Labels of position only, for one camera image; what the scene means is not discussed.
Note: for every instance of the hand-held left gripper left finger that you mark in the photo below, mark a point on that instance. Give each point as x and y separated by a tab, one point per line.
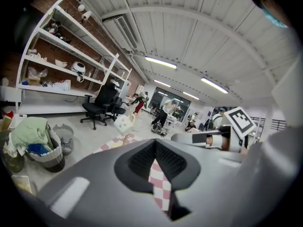
99	185

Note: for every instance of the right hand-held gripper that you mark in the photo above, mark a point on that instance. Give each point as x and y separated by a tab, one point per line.
240	122

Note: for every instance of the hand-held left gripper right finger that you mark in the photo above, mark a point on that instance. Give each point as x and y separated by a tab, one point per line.
208	185

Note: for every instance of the person's right hand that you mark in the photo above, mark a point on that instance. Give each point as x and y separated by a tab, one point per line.
225	144

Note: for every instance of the dark window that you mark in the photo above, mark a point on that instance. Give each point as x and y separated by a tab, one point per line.
170	98

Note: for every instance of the ceiling tube light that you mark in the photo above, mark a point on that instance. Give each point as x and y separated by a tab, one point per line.
214	85
162	83
161	62
190	95

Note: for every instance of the red white checkered tablecloth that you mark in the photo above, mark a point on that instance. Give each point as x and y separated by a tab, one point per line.
158	176

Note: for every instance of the wooden mug tree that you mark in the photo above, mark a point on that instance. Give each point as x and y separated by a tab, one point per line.
125	139

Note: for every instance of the grey laundry basket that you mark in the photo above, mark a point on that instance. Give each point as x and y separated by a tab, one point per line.
52	157

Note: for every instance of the grey striped mesh basket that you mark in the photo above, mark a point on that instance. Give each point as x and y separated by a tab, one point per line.
65	136

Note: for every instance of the white mug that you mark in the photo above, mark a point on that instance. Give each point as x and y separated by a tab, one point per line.
123	124

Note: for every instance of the person's white shirt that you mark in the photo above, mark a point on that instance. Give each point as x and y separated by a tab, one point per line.
272	174

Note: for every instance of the blue cloth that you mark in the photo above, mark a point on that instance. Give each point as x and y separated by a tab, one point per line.
39	149

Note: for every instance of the black office chair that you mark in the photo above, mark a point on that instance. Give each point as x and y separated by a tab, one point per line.
104	98
118	107

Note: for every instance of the white plastic bin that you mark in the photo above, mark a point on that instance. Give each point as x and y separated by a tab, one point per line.
22	184

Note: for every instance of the dark green basket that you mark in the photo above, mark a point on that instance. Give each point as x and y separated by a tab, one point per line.
14	162

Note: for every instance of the green cloth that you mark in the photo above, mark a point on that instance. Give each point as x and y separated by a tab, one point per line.
28	131

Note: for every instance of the white cloth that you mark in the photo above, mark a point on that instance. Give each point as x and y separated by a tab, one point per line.
10	148

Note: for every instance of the white shelving unit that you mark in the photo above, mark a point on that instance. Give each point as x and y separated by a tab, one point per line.
47	103

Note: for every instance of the white plastic bag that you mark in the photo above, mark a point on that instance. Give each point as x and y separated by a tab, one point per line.
62	85

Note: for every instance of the white round device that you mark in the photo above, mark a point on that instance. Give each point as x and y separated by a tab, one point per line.
78	67

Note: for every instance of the white air conditioner unit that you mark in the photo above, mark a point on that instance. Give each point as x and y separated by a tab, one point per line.
123	32

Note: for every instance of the white bowl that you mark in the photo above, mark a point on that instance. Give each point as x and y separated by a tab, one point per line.
61	63

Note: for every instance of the teal face mask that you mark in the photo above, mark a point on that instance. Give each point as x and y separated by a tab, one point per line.
274	20

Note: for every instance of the person's face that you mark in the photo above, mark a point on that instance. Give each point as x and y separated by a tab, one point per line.
265	1

